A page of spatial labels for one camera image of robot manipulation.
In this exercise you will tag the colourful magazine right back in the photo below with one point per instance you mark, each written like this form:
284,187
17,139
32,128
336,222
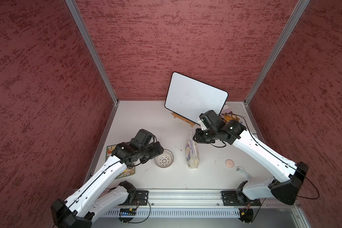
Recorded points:
227,115

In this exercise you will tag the clear oats bag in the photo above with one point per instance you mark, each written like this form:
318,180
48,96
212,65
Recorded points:
192,153

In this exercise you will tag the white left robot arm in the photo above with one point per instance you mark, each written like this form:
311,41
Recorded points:
63,217

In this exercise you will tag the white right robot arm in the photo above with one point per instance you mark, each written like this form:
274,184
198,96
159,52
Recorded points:
288,176

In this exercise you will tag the pink round puff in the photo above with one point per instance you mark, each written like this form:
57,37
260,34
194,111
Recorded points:
229,163

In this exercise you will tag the aluminium front rail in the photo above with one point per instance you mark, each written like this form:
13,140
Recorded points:
182,198

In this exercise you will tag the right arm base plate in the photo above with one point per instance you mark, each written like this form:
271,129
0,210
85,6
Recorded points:
234,198

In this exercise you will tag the left aluminium corner post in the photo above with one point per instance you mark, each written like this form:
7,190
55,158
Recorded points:
75,12

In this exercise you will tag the patterned white breakfast bowl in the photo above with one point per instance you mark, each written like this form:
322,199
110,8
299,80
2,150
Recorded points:
164,160

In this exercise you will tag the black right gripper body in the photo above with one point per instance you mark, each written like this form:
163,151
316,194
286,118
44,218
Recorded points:
206,135

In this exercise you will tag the wooden easel stand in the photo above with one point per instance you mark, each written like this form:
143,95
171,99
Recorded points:
191,123

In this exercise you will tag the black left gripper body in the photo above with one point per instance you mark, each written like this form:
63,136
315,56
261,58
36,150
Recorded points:
148,152

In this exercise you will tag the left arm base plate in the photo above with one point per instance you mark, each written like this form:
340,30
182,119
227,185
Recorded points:
140,199

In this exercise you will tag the white board black rim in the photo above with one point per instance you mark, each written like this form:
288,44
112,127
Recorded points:
190,98

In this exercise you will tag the right aluminium corner post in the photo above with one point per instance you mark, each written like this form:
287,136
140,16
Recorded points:
285,34

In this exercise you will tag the aluminium corner post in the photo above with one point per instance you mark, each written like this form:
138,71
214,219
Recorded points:
285,34
75,12

